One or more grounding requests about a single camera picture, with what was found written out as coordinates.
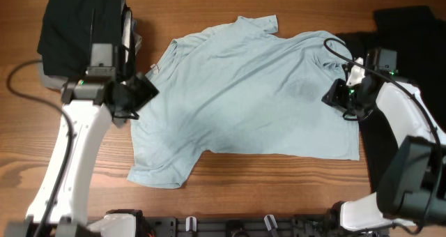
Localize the light blue t-shirt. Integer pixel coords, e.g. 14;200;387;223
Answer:
128;15;360;189

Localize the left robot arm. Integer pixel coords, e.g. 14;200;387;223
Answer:
4;43;159;236

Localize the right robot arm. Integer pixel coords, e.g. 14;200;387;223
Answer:
322;50;445;235

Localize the folded grey garment under stack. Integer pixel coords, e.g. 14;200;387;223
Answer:
37;55;86;91

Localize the black garment on right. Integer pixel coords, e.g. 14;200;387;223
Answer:
338;6;445;191

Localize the folded white patterned garment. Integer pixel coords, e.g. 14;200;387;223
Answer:
122;10;134;63

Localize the right black cable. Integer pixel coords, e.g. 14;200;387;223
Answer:
323;37;444;231

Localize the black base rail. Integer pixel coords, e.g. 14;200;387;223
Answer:
87;210;389;237

